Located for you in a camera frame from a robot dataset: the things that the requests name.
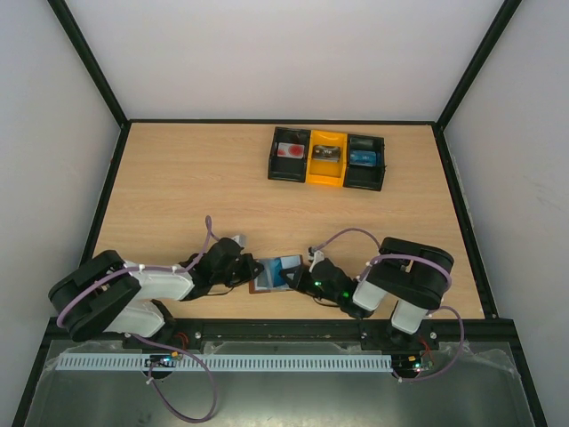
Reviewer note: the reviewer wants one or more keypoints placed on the yellow middle bin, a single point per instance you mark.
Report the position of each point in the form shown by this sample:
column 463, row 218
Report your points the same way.
column 327, row 161

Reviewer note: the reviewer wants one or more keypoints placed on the black cage frame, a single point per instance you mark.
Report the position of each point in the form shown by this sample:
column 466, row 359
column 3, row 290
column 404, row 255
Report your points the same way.
column 490, row 39

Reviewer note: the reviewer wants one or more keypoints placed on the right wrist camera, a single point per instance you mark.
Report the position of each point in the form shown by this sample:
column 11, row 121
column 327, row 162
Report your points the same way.
column 315, row 255

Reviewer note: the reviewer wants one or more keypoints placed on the left black bin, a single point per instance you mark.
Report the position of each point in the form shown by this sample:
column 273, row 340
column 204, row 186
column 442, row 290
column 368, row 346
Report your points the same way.
column 288, row 169

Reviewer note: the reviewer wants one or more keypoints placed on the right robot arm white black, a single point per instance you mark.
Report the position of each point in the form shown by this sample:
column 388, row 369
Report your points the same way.
column 417, row 275

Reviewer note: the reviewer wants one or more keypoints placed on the right controller board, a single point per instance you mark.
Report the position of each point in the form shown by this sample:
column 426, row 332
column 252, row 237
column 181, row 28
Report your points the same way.
column 411, row 365

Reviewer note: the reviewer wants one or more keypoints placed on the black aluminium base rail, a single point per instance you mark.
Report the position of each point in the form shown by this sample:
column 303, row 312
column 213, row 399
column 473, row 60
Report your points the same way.
column 372, row 334

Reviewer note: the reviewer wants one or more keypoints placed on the right black bin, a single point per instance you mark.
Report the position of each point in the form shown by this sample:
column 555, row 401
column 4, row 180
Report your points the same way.
column 365, row 168

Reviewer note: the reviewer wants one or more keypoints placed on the dark black card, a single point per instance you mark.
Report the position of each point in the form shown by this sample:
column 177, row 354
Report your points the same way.
column 326, row 153

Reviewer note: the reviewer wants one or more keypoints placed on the blue card in bin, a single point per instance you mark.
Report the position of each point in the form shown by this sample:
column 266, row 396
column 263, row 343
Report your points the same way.
column 365, row 158

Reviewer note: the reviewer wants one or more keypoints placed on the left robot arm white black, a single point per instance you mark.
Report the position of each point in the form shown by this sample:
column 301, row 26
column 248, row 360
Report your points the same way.
column 111, row 295

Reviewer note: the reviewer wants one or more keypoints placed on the light blue slotted cable duct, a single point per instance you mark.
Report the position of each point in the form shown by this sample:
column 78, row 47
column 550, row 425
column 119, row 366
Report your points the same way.
column 231, row 363

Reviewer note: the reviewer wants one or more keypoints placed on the red white card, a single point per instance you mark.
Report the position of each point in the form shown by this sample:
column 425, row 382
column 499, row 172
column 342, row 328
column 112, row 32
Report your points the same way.
column 290, row 150

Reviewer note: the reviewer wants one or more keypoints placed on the black bin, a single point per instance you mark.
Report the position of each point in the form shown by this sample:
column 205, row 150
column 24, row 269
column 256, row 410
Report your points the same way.
column 365, row 168
column 288, row 169

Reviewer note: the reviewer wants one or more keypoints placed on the left controller board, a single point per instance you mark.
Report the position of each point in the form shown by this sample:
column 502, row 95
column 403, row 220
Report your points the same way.
column 163, row 360

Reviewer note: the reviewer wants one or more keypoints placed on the brown leather card holder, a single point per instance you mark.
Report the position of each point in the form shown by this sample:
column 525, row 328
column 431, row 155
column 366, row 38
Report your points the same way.
column 275, row 280

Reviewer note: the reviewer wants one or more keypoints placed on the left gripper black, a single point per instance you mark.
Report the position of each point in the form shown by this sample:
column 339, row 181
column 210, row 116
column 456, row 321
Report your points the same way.
column 251, row 263

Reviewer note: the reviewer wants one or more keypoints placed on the controller board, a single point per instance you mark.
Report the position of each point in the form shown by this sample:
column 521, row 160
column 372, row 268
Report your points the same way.
column 163, row 360
column 411, row 365

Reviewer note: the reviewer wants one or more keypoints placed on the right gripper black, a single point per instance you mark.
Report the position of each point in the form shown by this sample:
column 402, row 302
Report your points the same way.
column 305, row 277

